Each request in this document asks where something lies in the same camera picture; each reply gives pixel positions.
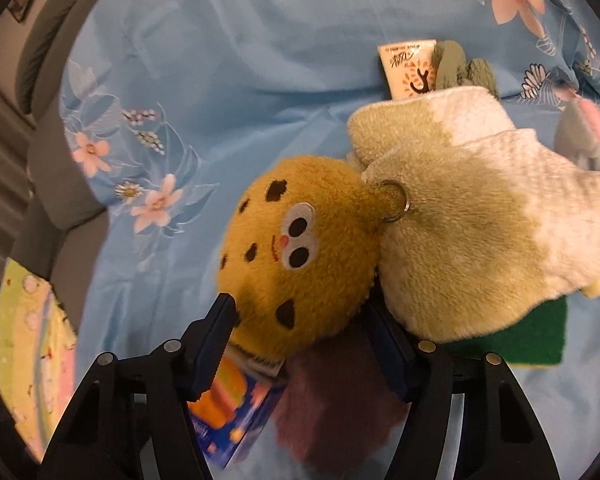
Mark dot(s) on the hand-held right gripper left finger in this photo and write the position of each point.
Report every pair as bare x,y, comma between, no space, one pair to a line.
215,345

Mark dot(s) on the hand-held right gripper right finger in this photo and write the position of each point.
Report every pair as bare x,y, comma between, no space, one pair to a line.
391,352

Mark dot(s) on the yellow spotted plush toy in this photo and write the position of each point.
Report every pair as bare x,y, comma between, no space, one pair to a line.
310,270

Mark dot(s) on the green and white plush towel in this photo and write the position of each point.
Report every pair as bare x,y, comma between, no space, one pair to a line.
460,255
405,122

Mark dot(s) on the dark green scouring pad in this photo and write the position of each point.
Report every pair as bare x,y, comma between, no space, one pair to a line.
520,340

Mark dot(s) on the olive green fluffy cloth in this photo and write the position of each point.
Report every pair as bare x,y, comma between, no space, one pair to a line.
452,62

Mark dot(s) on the pale yellow soft object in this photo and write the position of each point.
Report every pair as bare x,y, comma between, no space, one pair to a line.
595,286

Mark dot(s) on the blue and orange packet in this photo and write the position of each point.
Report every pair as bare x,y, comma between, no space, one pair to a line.
232,410

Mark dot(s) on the yellow-green printed blanket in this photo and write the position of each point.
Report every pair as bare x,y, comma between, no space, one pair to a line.
32,350

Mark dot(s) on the blue floral bed sheet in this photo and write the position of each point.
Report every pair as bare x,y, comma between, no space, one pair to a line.
260,70

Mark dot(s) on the grey elephant plush toy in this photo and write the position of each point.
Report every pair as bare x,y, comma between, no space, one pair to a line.
587,130

